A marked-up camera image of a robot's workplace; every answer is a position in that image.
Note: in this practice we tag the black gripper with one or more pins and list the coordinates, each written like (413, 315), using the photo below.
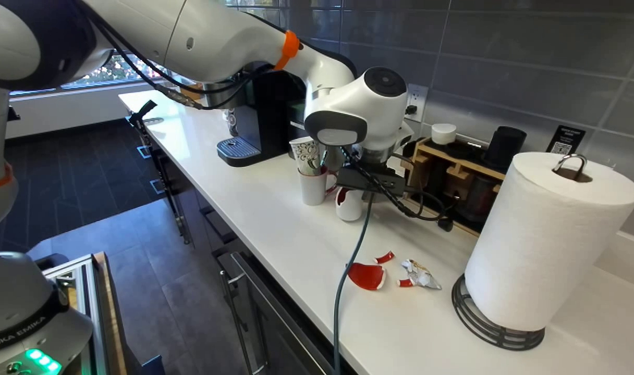
(372, 180)

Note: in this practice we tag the small red mug shard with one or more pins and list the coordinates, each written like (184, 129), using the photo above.
(384, 257)
(406, 282)

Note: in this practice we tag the large red mug shard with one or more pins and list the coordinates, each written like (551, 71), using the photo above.
(365, 276)

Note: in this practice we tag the printed paper cup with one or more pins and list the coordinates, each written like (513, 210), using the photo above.
(305, 154)

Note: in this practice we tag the crumpled white wrapper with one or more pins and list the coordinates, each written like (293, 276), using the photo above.
(422, 276)

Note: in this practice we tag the wooden countertop organizer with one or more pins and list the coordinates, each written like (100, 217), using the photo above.
(463, 180)

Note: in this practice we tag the small white cup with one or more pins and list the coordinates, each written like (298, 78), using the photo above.
(444, 135)

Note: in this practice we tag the black Keurig coffee maker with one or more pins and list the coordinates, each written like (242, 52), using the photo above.
(276, 117)

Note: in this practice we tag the stainless undercounter appliance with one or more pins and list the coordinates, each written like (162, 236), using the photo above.
(262, 325)

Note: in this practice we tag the black canister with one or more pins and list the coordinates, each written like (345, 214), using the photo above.
(505, 147)

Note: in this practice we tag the dark wood base cabinet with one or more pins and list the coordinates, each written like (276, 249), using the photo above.
(192, 230)

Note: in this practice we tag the white paper towel roll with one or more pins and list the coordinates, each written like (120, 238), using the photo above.
(540, 242)

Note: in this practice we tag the small black sign card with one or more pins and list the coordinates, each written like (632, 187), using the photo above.
(567, 139)

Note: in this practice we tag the white wall outlet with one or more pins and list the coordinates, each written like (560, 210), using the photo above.
(418, 103)

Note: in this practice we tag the black clamp mount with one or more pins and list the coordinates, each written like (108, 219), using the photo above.
(143, 113)

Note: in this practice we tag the aluminium robot cart frame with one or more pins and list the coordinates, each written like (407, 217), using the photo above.
(85, 293)

